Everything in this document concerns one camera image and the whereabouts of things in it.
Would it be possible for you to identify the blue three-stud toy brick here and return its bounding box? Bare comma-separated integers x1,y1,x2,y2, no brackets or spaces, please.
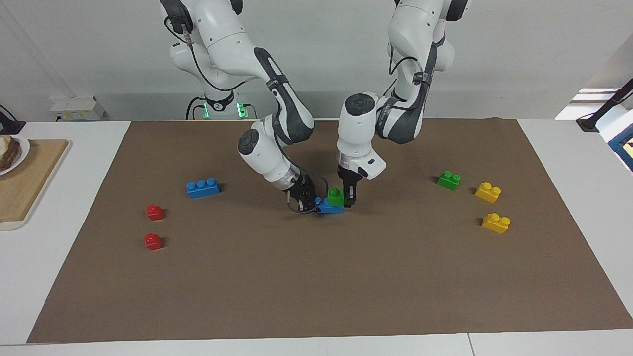
316,197,344,215
186,178,221,199

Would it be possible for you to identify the brown paper table mat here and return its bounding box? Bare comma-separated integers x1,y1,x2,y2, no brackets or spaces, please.
27,118,633,344

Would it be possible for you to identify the yellow two-stud toy brick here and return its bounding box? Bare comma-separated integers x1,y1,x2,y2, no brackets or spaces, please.
482,213,511,234
475,182,502,204

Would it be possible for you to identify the white power strip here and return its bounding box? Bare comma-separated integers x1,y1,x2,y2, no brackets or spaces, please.
49,96,106,122

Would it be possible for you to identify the wooden cutting board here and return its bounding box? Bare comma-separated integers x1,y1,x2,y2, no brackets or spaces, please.
0,139,70,231

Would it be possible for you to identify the blue framed box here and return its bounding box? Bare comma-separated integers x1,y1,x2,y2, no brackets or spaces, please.
608,124,633,171

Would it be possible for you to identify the white plate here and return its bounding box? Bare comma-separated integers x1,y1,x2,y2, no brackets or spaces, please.
0,136,30,176

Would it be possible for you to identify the brown bread food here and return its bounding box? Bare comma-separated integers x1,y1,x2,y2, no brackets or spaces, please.
0,136,21,171

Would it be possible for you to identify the black stand base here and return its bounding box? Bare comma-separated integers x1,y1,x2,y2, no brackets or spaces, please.
0,105,26,135

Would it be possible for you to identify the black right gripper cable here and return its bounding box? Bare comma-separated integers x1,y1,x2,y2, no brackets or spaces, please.
163,15,328,215

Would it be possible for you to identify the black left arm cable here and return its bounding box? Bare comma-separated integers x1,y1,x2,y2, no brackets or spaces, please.
387,29,448,107

